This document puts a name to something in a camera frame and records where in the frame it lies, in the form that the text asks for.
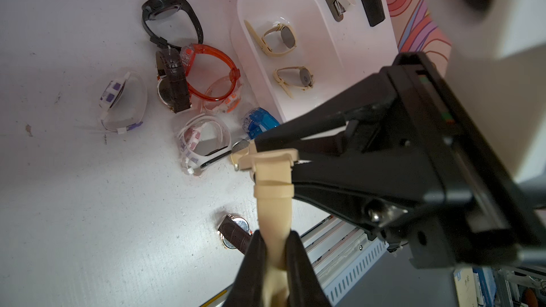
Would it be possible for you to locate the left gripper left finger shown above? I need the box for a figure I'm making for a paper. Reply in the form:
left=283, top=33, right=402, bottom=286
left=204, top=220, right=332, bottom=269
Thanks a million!
left=223, top=230, right=267, bottom=307

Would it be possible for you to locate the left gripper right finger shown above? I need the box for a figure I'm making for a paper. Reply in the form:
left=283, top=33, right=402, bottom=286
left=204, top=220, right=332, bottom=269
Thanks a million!
left=286, top=230, right=331, bottom=307

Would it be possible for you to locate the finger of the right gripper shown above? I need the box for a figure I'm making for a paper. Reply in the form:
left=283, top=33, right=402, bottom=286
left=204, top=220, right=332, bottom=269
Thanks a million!
left=255, top=65, right=403, bottom=154
left=291, top=161, right=410, bottom=226

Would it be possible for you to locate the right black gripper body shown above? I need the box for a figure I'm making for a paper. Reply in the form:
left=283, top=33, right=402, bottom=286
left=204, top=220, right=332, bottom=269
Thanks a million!
left=289, top=52, right=546, bottom=269

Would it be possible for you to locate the beige strap watch long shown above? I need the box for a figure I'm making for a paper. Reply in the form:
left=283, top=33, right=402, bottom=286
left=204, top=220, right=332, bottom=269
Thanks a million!
left=236, top=143, right=299, bottom=306

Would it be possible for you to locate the brown strap watch front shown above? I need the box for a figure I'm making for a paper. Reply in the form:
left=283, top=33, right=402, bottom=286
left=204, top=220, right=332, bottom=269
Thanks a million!
left=217, top=214, right=253, bottom=254

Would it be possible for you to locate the white plastic storage tray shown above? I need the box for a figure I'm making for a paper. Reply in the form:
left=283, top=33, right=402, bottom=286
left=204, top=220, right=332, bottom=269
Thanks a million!
left=229, top=0, right=400, bottom=124

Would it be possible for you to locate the white orange kids watch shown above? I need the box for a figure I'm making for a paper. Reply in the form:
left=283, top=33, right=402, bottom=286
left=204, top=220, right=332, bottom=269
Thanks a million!
left=202, top=75, right=243, bottom=114

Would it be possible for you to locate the white pink kids watch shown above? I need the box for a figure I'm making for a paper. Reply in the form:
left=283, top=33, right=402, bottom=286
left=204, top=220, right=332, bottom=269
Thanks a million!
left=176, top=114, right=233, bottom=176

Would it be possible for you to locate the dark brown leather watch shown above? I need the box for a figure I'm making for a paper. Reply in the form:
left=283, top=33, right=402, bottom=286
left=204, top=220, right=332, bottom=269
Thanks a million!
left=156, top=48, right=191, bottom=114

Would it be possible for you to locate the black band watch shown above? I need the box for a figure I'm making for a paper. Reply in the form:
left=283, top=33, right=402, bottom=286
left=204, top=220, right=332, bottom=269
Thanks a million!
left=141, top=0, right=204, bottom=51

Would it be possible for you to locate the white purple kids watch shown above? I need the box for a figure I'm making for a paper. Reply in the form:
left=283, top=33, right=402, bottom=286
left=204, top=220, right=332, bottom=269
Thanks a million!
left=98, top=72, right=148, bottom=134

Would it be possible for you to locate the beige strap blue watch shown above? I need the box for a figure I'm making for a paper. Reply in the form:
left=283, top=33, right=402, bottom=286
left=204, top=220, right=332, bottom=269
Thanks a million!
left=230, top=139, right=250, bottom=171

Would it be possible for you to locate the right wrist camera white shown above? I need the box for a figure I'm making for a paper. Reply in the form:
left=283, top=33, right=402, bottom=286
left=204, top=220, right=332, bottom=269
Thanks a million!
left=427, top=0, right=545, bottom=186

